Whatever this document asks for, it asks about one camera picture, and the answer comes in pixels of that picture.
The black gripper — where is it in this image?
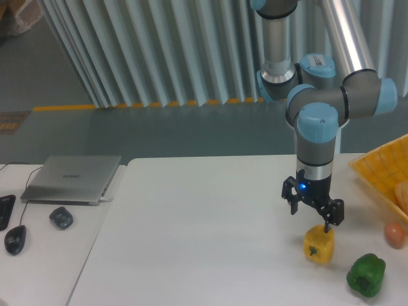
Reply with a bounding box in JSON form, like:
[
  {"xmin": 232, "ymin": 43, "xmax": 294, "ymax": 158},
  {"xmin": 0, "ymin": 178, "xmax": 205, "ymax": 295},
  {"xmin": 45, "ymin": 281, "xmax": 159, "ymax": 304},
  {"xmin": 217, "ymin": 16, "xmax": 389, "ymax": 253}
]
[{"xmin": 281, "ymin": 170, "xmax": 344, "ymax": 233}]

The yellow bell pepper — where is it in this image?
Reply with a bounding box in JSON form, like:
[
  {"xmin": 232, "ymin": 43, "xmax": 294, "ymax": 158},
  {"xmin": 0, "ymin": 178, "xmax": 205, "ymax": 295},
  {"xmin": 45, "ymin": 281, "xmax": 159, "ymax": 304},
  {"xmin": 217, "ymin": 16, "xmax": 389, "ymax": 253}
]
[{"xmin": 303, "ymin": 225, "xmax": 335, "ymax": 264}]

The brown egg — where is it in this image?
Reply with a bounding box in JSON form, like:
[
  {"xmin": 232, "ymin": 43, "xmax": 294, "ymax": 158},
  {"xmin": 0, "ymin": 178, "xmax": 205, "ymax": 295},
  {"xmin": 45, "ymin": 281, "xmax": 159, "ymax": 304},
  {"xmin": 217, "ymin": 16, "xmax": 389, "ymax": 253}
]
[{"xmin": 384, "ymin": 222, "xmax": 405, "ymax": 249}]

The green bell pepper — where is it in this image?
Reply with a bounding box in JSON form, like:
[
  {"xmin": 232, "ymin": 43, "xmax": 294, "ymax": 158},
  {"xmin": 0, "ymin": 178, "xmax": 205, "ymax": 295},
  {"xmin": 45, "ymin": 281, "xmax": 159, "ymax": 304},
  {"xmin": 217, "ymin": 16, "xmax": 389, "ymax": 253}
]
[{"xmin": 346, "ymin": 253, "xmax": 386, "ymax": 298}]

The yellow woven basket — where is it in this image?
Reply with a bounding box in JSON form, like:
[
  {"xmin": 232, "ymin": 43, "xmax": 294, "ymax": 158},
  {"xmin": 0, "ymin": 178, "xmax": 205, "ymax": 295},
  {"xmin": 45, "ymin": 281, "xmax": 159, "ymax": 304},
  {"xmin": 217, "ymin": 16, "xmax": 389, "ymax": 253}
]
[{"xmin": 349, "ymin": 135, "xmax": 407, "ymax": 222}]

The grey corrugated partition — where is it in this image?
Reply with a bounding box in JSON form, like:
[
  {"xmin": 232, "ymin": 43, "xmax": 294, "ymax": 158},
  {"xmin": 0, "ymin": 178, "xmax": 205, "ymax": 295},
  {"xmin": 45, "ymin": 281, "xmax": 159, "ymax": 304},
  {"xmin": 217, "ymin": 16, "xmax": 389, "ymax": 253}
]
[{"xmin": 38, "ymin": 1, "xmax": 407, "ymax": 108}]

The bread in basket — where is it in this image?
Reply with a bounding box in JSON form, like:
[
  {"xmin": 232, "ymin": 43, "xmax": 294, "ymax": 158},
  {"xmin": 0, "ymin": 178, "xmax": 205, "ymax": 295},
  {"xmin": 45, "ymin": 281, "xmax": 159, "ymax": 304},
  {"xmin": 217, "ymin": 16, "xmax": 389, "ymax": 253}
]
[{"xmin": 395, "ymin": 181, "xmax": 408, "ymax": 214}]

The silver closed laptop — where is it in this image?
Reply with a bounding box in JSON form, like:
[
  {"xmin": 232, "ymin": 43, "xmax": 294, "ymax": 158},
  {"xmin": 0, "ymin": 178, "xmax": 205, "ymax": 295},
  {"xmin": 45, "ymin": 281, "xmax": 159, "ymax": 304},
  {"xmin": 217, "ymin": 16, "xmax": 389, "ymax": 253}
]
[{"xmin": 20, "ymin": 156, "xmax": 121, "ymax": 206}]

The black computer mouse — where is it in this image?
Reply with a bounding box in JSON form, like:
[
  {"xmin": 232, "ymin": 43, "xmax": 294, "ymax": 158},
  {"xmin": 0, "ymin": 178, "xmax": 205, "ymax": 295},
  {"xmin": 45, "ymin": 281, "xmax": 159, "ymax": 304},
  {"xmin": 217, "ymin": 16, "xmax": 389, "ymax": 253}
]
[{"xmin": 4, "ymin": 225, "xmax": 27, "ymax": 256}]

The cardboard box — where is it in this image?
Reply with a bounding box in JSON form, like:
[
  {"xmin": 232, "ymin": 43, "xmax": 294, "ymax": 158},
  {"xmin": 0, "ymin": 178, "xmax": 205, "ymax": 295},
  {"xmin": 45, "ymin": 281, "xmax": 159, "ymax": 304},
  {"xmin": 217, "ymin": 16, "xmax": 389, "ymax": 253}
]
[{"xmin": 1, "ymin": 0, "xmax": 43, "ymax": 37}]

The black keyboard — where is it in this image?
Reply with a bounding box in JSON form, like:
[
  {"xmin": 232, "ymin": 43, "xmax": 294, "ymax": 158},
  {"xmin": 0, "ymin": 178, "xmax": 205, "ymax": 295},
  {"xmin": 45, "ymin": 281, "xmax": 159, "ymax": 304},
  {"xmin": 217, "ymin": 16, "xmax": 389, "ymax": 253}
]
[{"xmin": 0, "ymin": 194, "xmax": 16, "ymax": 231}]

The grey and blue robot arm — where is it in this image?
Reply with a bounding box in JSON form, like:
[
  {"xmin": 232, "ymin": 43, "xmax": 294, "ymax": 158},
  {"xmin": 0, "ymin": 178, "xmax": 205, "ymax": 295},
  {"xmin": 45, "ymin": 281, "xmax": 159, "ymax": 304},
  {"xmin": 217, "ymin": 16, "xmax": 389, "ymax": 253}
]
[{"xmin": 250, "ymin": 1, "xmax": 398, "ymax": 232}]

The black mouse cable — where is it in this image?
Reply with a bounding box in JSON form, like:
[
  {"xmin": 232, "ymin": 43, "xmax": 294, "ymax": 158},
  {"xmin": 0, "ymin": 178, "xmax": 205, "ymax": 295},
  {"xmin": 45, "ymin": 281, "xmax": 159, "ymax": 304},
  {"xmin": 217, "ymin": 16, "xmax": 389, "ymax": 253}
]
[{"xmin": 0, "ymin": 161, "xmax": 45, "ymax": 227}]

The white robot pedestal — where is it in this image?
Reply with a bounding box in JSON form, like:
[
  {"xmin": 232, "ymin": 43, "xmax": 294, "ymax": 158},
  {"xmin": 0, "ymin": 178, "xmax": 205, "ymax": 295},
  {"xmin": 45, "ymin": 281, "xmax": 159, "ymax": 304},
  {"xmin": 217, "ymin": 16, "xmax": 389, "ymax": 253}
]
[{"xmin": 334, "ymin": 120, "xmax": 349, "ymax": 155}]

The black earbuds case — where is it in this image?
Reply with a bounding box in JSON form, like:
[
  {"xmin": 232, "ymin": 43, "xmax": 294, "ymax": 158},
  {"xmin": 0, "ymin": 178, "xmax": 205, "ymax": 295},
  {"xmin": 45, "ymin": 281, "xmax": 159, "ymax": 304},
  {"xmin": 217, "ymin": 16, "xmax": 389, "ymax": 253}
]
[{"xmin": 49, "ymin": 207, "xmax": 74, "ymax": 230}]

